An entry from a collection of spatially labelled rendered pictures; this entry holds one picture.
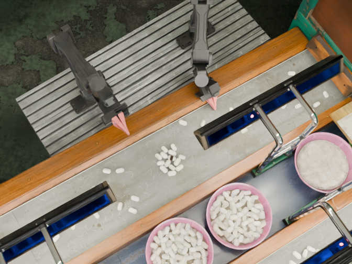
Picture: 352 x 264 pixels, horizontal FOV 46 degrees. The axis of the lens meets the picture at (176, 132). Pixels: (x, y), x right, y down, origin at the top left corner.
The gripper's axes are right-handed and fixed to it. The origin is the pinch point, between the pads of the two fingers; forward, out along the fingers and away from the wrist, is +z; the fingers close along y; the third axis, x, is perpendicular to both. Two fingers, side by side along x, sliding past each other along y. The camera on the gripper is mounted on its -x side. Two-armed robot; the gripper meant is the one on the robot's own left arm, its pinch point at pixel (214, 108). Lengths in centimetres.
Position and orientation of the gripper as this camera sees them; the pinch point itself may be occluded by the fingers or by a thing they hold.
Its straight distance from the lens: 184.3
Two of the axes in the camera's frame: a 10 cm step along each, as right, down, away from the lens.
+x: -3.4, -2.8, 9.0
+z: 3.8, 8.3, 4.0
